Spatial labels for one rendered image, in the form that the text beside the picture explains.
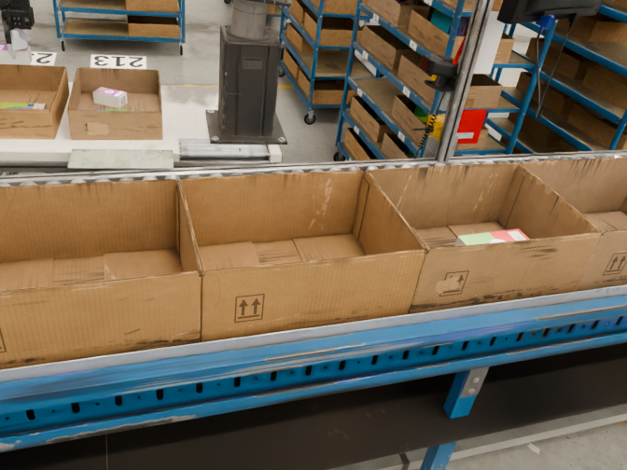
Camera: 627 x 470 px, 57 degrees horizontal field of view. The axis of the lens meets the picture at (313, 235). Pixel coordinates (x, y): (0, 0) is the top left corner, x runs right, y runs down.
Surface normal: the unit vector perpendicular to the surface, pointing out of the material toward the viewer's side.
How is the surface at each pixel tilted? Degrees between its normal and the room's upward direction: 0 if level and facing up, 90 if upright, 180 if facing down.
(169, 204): 90
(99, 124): 91
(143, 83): 89
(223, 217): 90
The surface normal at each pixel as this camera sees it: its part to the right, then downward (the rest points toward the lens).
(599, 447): 0.12, -0.82
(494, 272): 0.29, 0.58
